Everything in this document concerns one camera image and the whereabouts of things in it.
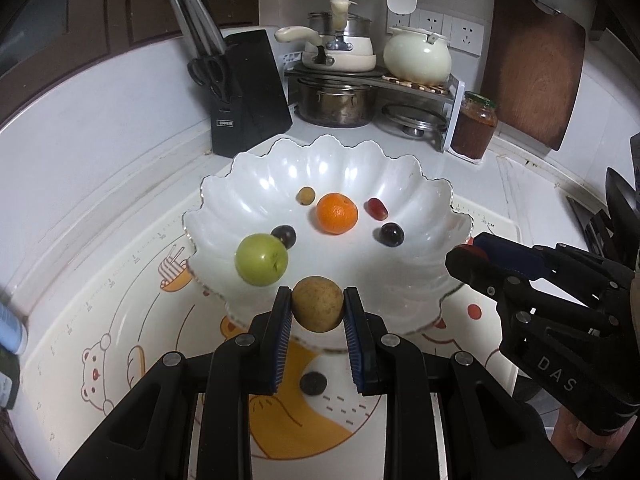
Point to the person's right hand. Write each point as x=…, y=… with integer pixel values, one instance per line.
x=570, y=430

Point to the white ceramic casserole pot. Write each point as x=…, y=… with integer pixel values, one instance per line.
x=417, y=57

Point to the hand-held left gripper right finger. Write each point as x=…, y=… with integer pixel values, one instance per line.
x=354, y=345

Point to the green round fruit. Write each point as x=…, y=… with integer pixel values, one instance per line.
x=260, y=260

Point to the black gas stove grate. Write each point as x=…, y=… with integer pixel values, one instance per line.
x=620, y=200

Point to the stainless steel pot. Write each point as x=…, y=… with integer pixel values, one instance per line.
x=335, y=107

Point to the white bottle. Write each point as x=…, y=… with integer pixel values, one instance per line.
x=12, y=330

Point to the dark purple grape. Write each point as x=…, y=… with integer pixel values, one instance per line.
x=313, y=383
x=391, y=235
x=286, y=235

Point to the orange mandarin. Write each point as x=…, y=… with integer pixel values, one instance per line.
x=337, y=214

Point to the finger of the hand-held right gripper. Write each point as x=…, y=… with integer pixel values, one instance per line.
x=470, y=267
x=515, y=257

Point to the cartoon printed silicone mat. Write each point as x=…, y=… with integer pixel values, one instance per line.
x=150, y=340

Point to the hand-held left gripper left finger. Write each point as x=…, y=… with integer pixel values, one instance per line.
x=282, y=345

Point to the grey kitchen shelf rack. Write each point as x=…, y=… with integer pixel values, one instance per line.
x=451, y=115

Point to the dark brown wall cabinet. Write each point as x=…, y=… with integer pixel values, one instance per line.
x=100, y=10

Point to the dark bottle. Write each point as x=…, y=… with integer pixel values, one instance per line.
x=7, y=380

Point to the white scalloped bowl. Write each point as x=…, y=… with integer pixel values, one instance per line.
x=260, y=185

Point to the checkered trivet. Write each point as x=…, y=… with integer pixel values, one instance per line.
x=430, y=87

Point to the brown round fruit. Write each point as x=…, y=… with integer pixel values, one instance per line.
x=317, y=305

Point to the small tan longan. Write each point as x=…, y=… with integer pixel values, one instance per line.
x=305, y=196

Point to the glass jar of red sauce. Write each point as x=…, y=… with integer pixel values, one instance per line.
x=472, y=130

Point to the black kitchen scissors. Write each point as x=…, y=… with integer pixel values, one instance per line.
x=212, y=77

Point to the cream steamer pot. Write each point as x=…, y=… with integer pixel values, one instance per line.
x=350, y=30

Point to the black knife block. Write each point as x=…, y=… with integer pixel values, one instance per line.
x=250, y=100

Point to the glass pot lid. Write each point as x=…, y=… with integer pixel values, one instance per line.
x=415, y=120

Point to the brown wooden cutting board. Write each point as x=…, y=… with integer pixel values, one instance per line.
x=532, y=70

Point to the white wall socket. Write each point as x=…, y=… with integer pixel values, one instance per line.
x=435, y=21
x=467, y=35
x=397, y=19

